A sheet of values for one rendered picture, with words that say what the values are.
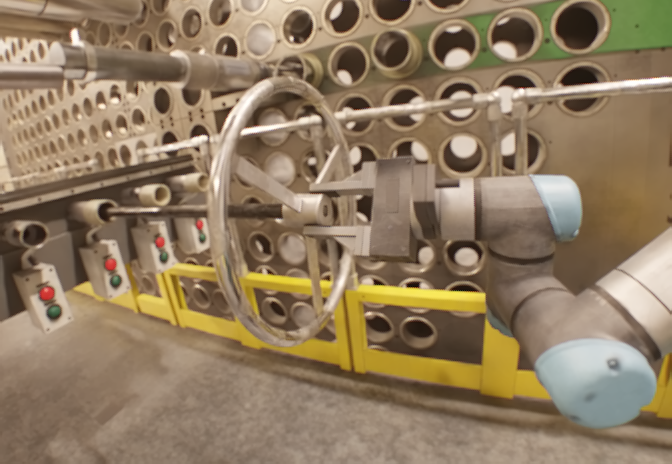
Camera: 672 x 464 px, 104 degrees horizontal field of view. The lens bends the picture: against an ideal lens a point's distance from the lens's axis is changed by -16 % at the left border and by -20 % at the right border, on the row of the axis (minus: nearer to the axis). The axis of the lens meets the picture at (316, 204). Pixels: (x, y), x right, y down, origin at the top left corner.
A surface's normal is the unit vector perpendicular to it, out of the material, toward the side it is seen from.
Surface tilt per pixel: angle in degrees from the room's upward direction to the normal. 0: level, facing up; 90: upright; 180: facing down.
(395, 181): 56
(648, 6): 90
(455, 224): 102
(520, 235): 90
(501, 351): 90
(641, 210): 90
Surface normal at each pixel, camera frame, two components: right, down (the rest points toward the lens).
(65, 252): 0.89, -0.02
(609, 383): -0.17, 0.26
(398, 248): -0.44, -0.32
